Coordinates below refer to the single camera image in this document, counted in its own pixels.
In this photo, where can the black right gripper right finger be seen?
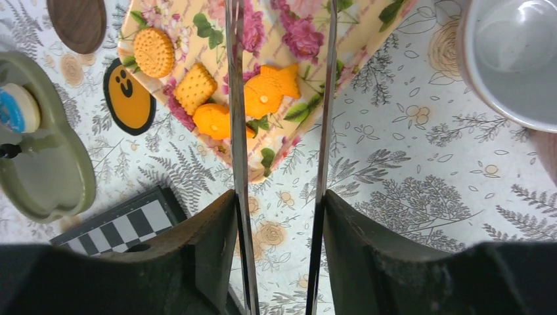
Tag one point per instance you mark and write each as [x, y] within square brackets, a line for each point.
[374, 270]

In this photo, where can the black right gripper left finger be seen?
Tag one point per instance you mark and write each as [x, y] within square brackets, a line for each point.
[184, 270]

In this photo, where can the orange fish cookie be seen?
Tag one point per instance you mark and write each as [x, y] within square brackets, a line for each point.
[213, 120]
[264, 93]

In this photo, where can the green three-tier dessert stand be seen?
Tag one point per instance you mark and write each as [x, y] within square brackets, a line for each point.
[46, 174]

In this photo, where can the blue frosted donut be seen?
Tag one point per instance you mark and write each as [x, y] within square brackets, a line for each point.
[19, 110]

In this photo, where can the metal serving tongs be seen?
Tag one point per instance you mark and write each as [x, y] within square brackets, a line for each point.
[234, 21]

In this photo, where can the black white chessboard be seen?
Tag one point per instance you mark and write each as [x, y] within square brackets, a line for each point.
[134, 221]

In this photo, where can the floral tablecloth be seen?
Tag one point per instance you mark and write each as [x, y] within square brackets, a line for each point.
[412, 146]

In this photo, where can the orange smiley face coaster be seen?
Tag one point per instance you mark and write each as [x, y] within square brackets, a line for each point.
[131, 106]

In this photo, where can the square orange cracker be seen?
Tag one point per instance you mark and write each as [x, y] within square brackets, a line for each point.
[195, 88]

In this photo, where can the round orange biscuit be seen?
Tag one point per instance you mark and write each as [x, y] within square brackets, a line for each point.
[153, 52]

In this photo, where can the floral serving tray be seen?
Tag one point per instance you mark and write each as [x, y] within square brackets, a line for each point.
[277, 34]

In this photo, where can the small pink mug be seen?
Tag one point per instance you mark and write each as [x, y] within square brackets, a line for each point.
[545, 145]

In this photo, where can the dark brown round coaster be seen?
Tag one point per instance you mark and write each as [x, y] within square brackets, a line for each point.
[80, 24]

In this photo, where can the large pink mug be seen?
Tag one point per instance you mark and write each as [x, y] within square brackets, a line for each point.
[507, 56]

